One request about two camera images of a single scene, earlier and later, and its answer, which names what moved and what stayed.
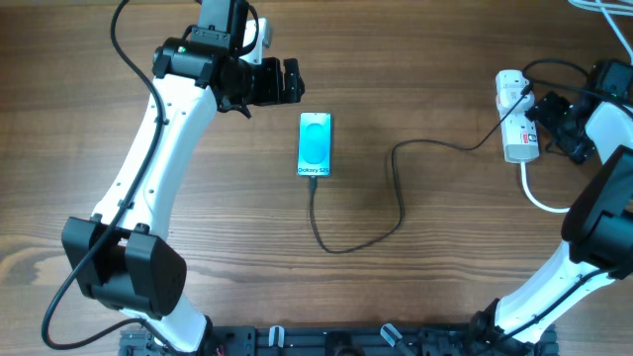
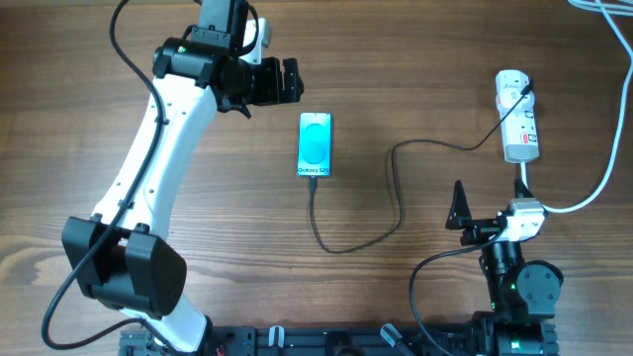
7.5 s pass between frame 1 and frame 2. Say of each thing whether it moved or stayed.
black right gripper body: moved
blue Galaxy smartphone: stayed
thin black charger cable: stayed
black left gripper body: stayed
